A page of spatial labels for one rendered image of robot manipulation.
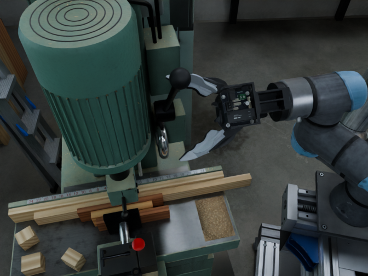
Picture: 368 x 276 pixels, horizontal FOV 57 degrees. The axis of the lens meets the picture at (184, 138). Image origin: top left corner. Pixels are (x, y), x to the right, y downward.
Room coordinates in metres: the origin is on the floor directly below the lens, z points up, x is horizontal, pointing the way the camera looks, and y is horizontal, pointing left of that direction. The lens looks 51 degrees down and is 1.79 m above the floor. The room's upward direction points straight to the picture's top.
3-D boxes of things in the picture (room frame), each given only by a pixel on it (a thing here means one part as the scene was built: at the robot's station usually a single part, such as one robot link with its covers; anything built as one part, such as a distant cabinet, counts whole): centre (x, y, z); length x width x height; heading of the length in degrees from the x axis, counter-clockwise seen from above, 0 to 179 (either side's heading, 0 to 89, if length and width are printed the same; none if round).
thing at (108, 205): (0.44, 0.17, 0.93); 0.23 x 0.01 x 0.05; 102
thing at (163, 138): (0.61, 0.07, 1.02); 0.12 x 0.03 x 0.12; 12
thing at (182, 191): (0.47, 0.10, 0.92); 0.61 x 0.02 x 0.04; 102
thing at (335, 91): (0.46, -0.27, 1.34); 0.11 x 0.08 x 0.09; 102
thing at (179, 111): (0.68, 0.04, 1.02); 0.09 x 0.07 x 0.12; 102
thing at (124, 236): (0.36, 0.15, 0.95); 0.09 x 0.07 x 0.09; 102
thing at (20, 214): (0.48, 0.18, 0.93); 0.60 x 0.02 x 0.05; 102
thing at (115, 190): (0.48, 0.16, 1.03); 0.14 x 0.07 x 0.09; 12
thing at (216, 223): (0.42, -0.09, 0.91); 0.12 x 0.09 x 0.03; 12
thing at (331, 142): (0.44, -0.28, 1.25); 0.11 x 0.08 x 0.11; 40
